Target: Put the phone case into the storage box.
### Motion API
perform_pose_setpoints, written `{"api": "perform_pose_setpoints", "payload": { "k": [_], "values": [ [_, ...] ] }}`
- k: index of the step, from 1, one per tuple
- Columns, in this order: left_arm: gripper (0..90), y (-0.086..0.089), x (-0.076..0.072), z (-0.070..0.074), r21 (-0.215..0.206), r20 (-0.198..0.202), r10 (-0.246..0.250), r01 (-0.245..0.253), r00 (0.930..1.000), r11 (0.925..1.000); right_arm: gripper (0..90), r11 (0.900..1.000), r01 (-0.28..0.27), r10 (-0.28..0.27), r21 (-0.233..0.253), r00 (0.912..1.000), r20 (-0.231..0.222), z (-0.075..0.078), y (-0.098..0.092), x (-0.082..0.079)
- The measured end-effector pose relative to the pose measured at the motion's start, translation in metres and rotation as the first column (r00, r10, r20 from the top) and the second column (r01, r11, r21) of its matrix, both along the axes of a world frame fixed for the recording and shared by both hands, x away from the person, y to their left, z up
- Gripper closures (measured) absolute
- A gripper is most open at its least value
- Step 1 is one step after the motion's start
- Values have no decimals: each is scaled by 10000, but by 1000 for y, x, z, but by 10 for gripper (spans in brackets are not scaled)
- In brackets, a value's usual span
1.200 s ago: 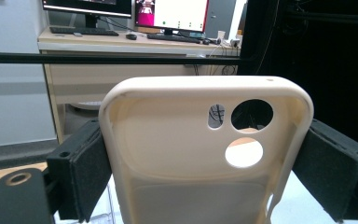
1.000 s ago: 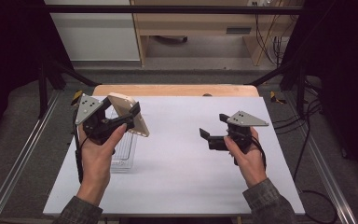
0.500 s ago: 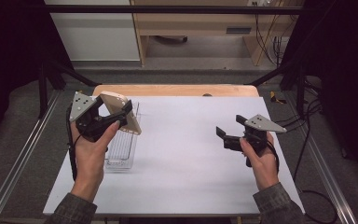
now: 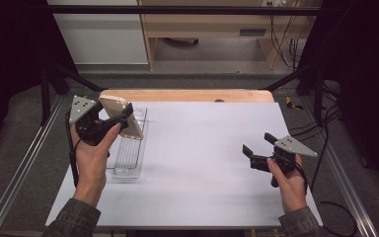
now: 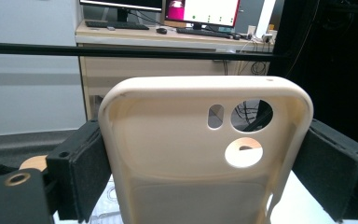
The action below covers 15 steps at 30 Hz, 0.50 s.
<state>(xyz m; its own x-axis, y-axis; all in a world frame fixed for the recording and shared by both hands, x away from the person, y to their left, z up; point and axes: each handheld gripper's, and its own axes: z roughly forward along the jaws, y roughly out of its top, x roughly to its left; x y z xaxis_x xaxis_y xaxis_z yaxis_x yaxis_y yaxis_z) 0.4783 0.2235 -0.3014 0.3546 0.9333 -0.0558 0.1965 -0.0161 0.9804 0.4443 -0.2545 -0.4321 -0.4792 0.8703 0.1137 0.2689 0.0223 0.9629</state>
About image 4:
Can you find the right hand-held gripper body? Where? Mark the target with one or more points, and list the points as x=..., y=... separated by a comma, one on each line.
x=292, y=148

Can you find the person's left hand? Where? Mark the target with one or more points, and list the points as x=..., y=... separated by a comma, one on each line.
x=90, y=164

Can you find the light wooden table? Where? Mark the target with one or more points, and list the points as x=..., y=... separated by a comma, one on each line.
x=184, y=95

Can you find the black horizontal frame bar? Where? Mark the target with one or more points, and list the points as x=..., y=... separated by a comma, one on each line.
x=177, y=10

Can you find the white cabinet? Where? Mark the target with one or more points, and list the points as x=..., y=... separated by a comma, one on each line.
x=102, y=39

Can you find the yellow and black tape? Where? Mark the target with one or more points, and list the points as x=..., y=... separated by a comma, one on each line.
x=290, y=103

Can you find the black metal stand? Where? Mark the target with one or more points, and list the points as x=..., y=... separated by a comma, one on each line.
x=45, y=95
x=317, y=95

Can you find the aluminium rail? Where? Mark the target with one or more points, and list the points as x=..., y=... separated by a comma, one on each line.
x=23, y=168
x=345, y=184

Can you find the phone with illustrated case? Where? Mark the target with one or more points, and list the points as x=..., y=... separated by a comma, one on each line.
x=113, y=106

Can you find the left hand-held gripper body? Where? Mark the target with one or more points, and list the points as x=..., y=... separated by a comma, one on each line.
x=82, y=110

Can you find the wooden desk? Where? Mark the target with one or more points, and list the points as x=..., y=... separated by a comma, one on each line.
x=210, y=23

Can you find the person's right hand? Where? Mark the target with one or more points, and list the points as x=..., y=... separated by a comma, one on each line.
x=291, y=191

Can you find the clear plastic tray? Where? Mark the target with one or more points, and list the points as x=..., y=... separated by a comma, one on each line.
x=130, y=154

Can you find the white table board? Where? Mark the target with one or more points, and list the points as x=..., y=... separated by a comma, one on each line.
x=194, y=184

